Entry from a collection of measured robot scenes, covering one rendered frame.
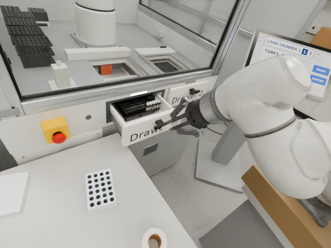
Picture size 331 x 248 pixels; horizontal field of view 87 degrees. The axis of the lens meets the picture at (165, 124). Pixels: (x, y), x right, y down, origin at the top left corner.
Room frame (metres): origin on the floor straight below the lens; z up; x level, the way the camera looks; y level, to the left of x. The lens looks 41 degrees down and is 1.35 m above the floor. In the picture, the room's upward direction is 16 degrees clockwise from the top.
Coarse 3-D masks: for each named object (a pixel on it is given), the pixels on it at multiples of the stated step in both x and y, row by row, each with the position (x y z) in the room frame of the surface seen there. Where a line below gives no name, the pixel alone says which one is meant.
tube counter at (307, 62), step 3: (282, 54) 1.18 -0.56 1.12; (291, 54) 1.19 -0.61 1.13; (297, 57) 1.18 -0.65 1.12; (300, 57) 1.18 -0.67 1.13; (300, 60) 1.17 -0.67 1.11; (303, 60) 1.17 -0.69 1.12; (306, 60) 1.18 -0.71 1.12; (309, 60) 1.18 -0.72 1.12; (303, 63) 1.16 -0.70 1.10; (306, 63) 1.16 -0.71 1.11; (309, 63) 1.17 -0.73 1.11; (309, 66) 1.16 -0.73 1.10
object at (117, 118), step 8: (160, 96) 0.70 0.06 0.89; (112, 104) 0.62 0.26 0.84; (160, 104) 0.69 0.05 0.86; (168, 104) 0.66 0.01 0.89; (112, 112) 0.51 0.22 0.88; (152, 112) 0.64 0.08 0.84; (160, 112) 0.66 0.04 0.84; (112, 120) 0.51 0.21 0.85; (120, 120) 0.47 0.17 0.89; (128, 120) 0.55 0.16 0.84; (120, 128) 0.46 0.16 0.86
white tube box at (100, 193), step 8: (88, 176) 0.28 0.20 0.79; (96, 176) 0.29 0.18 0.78; (104, 176) 0.29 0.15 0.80; (88, 184) 0.25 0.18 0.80; (96, 184) 0.26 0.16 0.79; (104, 184) 0.27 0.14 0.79; (112, 184) 0.27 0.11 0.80; (88, 192) 0.23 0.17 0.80; (96, 192) 0.24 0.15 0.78; (104, 192) 0.24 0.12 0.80; (112, 192) 0.25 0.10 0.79; (88, 200) 0.20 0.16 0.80; (96, 200) 0.21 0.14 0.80; (104, 200) 0.22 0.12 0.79; (112, 200) 0.23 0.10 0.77; (88, 208) 0.18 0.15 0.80; (96, 208) 0.19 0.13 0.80; (104, 208) 0.20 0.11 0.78
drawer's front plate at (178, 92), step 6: (192, 84) 0.85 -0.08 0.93; (198, 84) 0.87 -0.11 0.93; (204, 84) 0.92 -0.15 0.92; (174, 90) 0.75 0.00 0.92; (180, 90) 0.78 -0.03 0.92; (186, 90) 0.81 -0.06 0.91; (204, 90) 0.94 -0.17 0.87; (168, 96) 0.74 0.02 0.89; (174, 96) 0.76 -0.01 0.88; (180, 96) 0.79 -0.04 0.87; (186, 96) 0.83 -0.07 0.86; (192, 96) 0.87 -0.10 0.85; (198, 96) 0.91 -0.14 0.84; (168, 102) 0.74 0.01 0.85
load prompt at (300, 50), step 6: (270, 42) 1.21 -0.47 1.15; (276, 42) 1.22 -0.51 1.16; (282, 42) 1.22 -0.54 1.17; (288, 42) 1.23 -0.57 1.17; (282, 48) 1.20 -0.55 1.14; (288, 48) 1.20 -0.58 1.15; (294, 48) 1.21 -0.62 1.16; (300, 48) 1.22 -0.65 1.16; (306, 48) 1.22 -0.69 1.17; (300, 54) 1.19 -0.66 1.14; (306, 54) 1.20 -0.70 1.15; (312, 54) 1.20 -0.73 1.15
